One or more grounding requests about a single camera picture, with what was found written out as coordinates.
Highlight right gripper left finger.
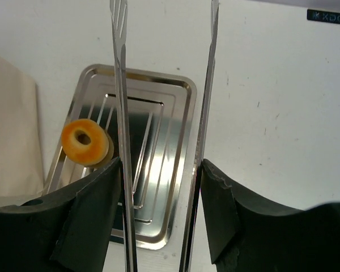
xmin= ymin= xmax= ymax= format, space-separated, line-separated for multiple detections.
xmin=0 ymin=159 xmax=121 ymax=271

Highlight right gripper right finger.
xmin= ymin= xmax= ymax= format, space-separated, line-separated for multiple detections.
xmin=201 ymin=160 xmax=340 ymax=271

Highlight brown paper bag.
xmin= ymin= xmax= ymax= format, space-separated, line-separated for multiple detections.
xmin=0 ymin=57 xmax=44 ymax=197

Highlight fake ring donut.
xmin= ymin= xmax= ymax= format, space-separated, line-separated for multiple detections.
xmin=61 ymin=118 xmax=114 ymax=168

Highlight metal tongs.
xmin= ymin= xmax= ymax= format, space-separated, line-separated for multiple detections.
xmin=109 ymin=1 xmax=219 ymax=271

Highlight metal tray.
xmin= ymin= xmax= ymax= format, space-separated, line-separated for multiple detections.
xmin=66 ymin=64 xmax=197 ymax=250

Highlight right blue label sticker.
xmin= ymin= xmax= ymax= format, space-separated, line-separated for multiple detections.
xmin=307 ymin=9 xmax=340 ymax=24

